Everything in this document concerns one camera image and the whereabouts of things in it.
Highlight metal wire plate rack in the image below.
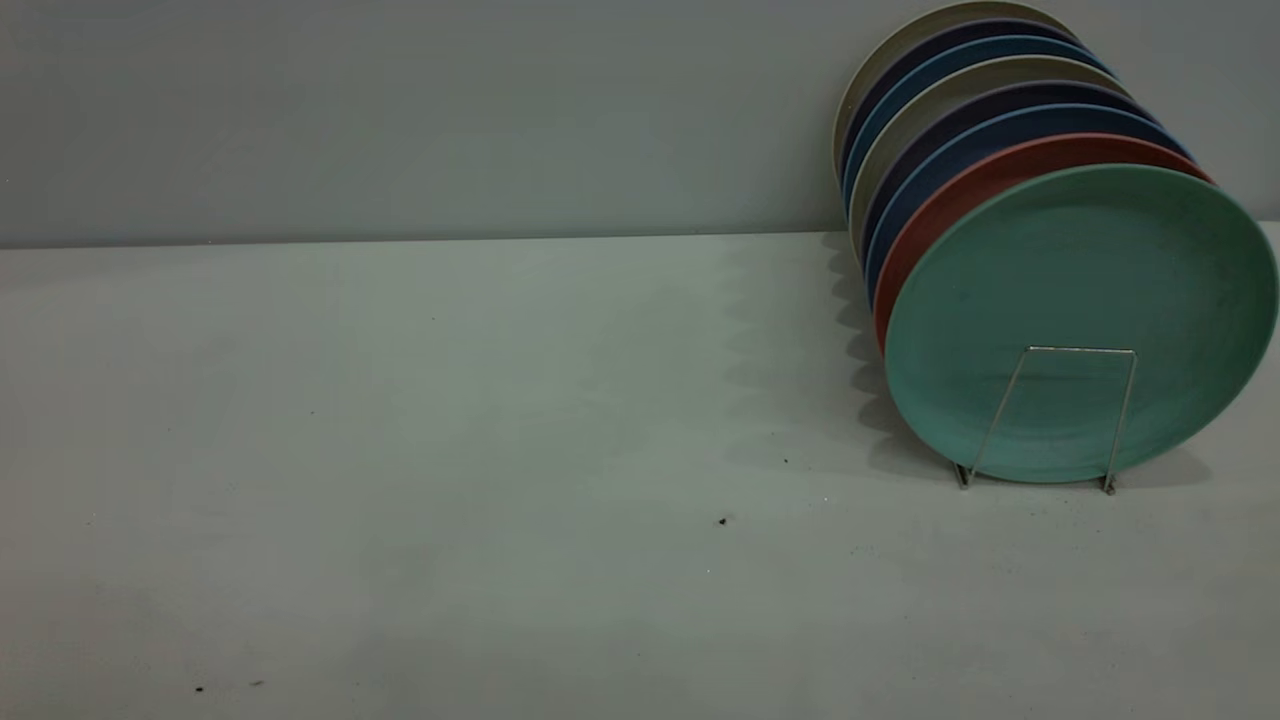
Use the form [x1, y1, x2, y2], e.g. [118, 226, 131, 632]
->
[955, 346, 1139, 495]

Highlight beige plate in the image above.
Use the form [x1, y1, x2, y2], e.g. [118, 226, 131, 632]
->
[848, 55, 1129, 256]
[829, 1, 1076, 191]

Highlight green plate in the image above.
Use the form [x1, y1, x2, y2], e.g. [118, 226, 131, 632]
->
[884, 165, 1279, 485]

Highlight dark purple plate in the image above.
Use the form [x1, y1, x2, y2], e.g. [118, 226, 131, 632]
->
[860, 80, 1158, 263]
[837, 17, 1088, 186]

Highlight pink plate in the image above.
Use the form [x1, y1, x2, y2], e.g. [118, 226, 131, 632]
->
[873, 133, 1213, 356]

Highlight blue plate with navy inside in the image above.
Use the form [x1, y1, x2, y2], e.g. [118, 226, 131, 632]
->
[866, 103, 1193, 306]

